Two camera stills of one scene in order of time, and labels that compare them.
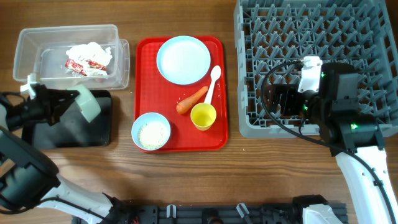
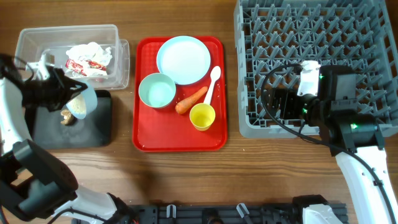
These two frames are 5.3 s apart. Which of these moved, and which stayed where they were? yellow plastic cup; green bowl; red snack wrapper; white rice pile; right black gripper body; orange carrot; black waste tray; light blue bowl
Moved: green bowl; white rice pile; light blue bowl
Stayed: red snack wrapper; orange carrot; black waste tray; right black gripper body; yellow plastic cup
